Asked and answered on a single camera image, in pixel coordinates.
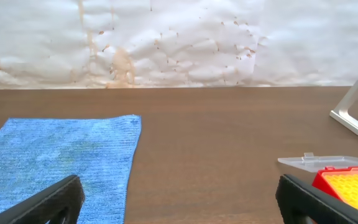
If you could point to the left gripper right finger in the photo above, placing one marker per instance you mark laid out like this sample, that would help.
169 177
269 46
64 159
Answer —
306 202

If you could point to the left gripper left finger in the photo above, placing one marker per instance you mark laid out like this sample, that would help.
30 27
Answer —
54 202

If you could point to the blue cloth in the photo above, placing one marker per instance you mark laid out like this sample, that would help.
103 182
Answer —
57 155

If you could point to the red and yellow tip box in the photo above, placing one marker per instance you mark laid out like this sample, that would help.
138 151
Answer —
353 186

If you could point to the white and blue stand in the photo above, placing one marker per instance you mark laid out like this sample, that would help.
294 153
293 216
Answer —
351 107

